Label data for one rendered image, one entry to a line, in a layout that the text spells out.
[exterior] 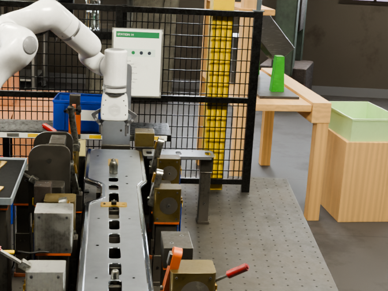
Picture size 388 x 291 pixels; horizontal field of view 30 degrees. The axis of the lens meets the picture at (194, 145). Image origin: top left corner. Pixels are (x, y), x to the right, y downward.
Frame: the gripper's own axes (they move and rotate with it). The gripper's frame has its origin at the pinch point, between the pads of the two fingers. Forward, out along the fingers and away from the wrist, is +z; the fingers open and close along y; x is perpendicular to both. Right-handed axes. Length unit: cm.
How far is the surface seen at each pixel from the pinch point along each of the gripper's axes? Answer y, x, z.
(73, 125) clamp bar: -14.9, -1.8, -2.8
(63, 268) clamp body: -12, -107, 6
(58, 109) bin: -23.3, 36.7, 0.1
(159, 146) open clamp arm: 16.8, -7.4, 2.9
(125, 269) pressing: 3, -95, 12
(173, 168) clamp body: 22.6, -8.5, 11.2
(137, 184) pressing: 8.6, -25.3, 11.9
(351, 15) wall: 310, 660, 5
